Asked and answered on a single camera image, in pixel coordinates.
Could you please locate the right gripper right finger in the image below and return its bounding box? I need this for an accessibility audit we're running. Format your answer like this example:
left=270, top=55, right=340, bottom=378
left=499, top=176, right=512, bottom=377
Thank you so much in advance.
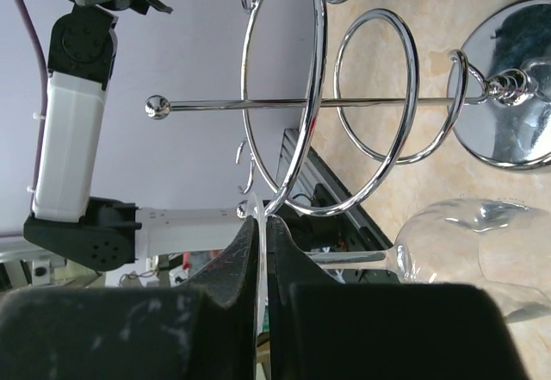
left=264, top=214, right=542, bottom=380

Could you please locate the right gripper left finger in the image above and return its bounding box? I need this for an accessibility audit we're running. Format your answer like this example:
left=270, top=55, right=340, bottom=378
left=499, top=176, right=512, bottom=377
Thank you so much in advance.
left=1, top=217, right=260, bottom=379

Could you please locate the clear wine glass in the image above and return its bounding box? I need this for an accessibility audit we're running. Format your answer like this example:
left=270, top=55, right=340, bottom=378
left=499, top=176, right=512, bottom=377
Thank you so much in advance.
left=251, top=191, right=551, bottom=380

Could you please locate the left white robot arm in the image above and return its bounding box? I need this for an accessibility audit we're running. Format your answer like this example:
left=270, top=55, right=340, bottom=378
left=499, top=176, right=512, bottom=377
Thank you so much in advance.
left=23, top=0, right=203, bottom=271

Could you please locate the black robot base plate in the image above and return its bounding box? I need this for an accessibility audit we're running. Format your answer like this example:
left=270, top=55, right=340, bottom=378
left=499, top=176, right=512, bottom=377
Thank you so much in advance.
left=283, top=146, right=406, bottom=286

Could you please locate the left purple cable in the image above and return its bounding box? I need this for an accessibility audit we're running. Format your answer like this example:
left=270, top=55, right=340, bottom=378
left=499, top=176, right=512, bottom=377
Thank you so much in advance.
left=3, top=0, right=48, bottom=191

